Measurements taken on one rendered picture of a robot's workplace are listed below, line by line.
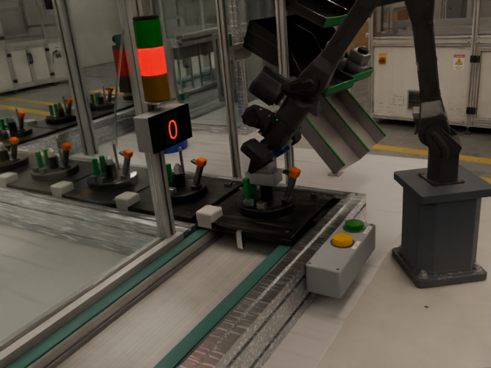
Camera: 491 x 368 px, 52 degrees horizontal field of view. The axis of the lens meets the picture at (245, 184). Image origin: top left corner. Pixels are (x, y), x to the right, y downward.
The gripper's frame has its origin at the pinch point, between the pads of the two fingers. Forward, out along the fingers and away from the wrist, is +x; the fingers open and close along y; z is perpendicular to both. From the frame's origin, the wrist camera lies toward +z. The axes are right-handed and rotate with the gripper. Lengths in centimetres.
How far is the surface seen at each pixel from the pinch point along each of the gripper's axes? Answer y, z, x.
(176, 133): 17.9, 13.2, -3.0
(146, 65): 21.1, 23.3, -12.9
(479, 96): -404, -45, 61
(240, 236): 13.3, -8.6, 9.8
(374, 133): -47.6, -13.2, -0.9
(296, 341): 28.6, -30.1, 5.6
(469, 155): -342, -69, 88
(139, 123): 24.8, 17.8, -4.3
